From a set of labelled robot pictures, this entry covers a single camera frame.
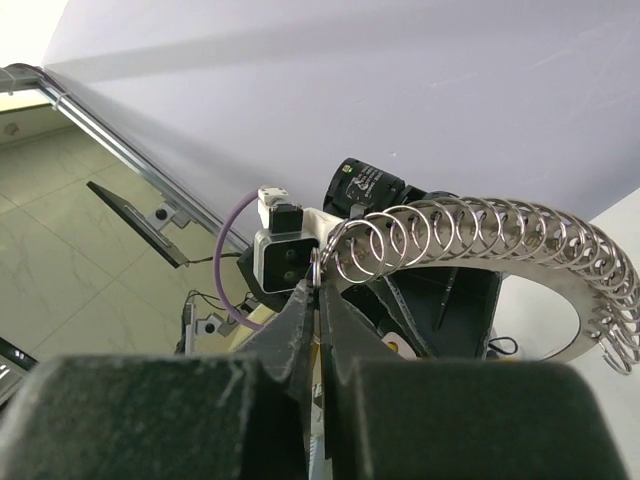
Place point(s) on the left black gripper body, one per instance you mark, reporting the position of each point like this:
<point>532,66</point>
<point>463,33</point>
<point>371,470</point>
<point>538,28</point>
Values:
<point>441,312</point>

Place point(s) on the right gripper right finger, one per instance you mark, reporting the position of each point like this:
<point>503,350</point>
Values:
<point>391,418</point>

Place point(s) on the black overhead monitor panel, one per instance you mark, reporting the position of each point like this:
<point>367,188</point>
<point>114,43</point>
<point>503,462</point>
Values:
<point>149,228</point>

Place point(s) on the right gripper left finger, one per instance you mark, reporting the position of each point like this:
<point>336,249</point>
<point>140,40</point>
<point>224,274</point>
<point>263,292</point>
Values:
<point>243,415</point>

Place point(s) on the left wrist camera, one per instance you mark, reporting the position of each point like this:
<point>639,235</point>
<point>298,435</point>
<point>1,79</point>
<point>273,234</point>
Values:
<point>282,248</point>

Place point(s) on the keyring with yellow handle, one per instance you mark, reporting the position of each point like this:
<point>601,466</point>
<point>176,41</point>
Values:
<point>553,248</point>

